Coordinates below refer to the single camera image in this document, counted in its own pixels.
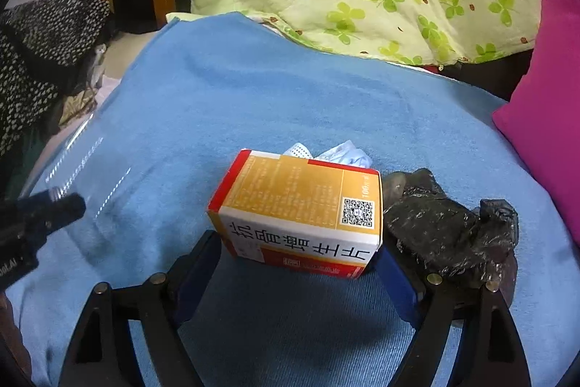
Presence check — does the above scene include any clear plastic bag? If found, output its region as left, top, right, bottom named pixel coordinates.
left=43, top=110, right=135, bottom=243

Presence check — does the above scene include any pale pink sheet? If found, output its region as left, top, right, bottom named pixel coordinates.
left=90, top=73, right=124, bottom=107

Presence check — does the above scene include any blue blanket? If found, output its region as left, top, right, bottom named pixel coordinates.
left=8, top=11, right=572, bottom=387

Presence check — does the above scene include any crumpled black plastic bag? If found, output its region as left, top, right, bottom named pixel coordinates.
left=383, top=168, right=520, bottom=307

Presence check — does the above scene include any black white dotted cloth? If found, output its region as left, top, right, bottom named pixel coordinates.
left=0, top=0, right=115, bottom=162

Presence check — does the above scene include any orange and white medicine box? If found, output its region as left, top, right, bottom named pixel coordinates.
left=207, top=149, right=385, bottom=281

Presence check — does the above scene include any light blue white bag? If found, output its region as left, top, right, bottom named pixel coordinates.
left=283, top=140, right=375, bottom=169

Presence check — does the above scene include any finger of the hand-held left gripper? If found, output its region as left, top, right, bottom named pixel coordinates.
left=16, top=186, right=87, bottom=246

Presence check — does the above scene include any magenta pillow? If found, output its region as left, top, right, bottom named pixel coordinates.
left=492, top=0, right=580, bottom=248

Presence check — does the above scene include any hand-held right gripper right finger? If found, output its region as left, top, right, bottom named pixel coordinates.
left=377, top=248, right=532, bottom=387

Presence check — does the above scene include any beige patterned cloth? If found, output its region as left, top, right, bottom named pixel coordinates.
left=58, top=90, right=99, bottom=125

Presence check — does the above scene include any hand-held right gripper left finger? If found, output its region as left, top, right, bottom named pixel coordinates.
left=59, top=230, right=224, bottom=387

